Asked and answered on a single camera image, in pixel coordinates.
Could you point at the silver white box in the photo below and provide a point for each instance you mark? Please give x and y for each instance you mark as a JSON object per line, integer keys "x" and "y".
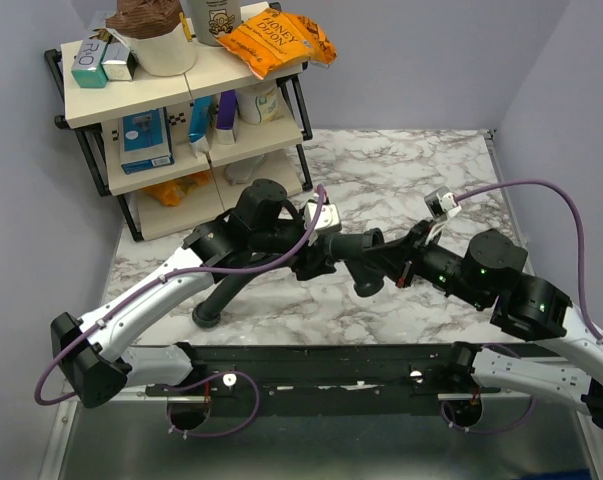
{"x": 118, "y": 62}

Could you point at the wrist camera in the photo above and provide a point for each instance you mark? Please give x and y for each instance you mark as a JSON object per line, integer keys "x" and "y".
{"x": 442, "y": 204}
{"x": 329, "y": 219}

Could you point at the teal white box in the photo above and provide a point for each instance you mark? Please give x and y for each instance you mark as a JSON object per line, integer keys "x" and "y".
{"x": 87, "y": 69}

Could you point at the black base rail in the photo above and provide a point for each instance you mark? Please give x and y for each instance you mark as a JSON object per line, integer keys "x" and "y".
{"x": 327, "y": 380}

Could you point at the blue white tube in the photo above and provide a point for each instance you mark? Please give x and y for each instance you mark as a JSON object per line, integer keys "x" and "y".
{"x": 200, "y": 122}

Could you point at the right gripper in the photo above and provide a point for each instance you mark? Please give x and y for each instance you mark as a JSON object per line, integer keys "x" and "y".
{"x": 414, "y": 241}

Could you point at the blue razor box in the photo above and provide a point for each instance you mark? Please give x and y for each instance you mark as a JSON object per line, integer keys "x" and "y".
{"x": 145, "y": 141}

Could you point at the white yellow cup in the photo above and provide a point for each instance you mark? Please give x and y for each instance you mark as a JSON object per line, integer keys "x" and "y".
{"x": 258, "y": 104}

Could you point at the white skull cup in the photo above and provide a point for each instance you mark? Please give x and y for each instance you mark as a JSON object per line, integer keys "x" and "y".
{"x": 213, "y": 19}

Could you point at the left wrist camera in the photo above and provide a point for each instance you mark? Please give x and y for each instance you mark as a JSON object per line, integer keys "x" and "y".
{"x": 329, "y": 219}

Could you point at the orange snack bag lower shelf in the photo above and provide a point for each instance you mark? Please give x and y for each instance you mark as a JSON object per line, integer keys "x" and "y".
{"x": 170, "y": 193}

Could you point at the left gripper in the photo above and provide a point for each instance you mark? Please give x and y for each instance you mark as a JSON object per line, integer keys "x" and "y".
{"x": 319, "y": 266}

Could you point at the grey tee pipe fitting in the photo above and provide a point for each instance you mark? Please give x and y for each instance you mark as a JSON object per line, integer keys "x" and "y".
{"x": 350, "y": 249}

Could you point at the purple white tube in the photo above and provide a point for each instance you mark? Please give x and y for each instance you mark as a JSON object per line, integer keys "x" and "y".
{"x": 226, "y": 123}

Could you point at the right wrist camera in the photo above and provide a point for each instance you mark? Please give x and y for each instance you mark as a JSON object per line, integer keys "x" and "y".
{"x": 442, "y": 204}

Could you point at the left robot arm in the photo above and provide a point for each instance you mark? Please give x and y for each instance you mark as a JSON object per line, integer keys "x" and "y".
{"x": 95, "y": 351}

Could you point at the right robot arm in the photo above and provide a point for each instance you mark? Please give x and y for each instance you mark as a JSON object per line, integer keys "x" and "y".
{"x": 490, "y": 276}

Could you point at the beige black shelf rack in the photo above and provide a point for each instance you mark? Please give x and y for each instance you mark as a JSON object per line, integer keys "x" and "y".
{"x": 94, "y": 116}

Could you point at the orange honey dijon chip bag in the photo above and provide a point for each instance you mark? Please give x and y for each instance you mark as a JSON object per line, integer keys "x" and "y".
{"x": 275, "y": 40}

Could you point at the grey white item lower shelf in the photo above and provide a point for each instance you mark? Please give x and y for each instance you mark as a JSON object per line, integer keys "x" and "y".
{"x": 242, "y": 171}

